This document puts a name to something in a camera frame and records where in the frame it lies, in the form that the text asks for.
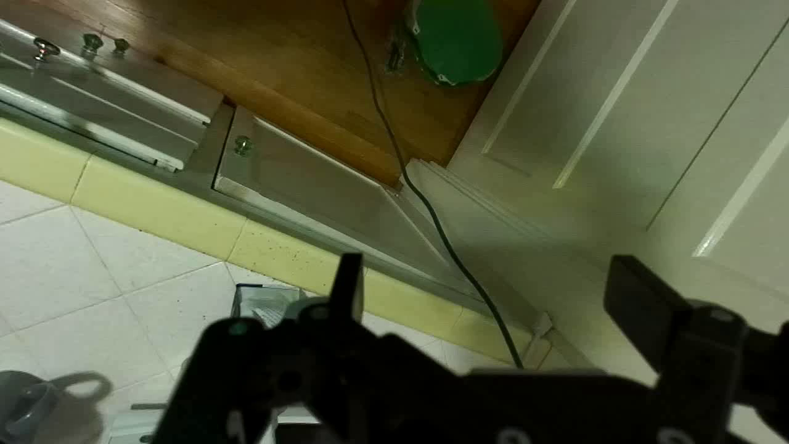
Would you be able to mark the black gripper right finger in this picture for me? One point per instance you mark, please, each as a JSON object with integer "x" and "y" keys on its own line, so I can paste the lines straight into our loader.
{"x": 690, "y": 335}

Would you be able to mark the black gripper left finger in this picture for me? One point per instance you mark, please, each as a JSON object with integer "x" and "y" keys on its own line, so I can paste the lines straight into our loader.
{"x": 348, "y": 286}

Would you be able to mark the white panelled door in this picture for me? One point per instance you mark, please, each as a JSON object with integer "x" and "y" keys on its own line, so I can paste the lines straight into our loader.
{"x": 641, "y": 123}

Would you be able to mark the green plastic bucket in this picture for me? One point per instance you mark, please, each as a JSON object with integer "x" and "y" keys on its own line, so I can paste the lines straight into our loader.
{"x": 457, "y": 37}

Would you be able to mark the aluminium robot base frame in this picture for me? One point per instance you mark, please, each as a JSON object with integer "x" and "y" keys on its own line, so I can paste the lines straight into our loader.
{"x": 279, "y": 175}

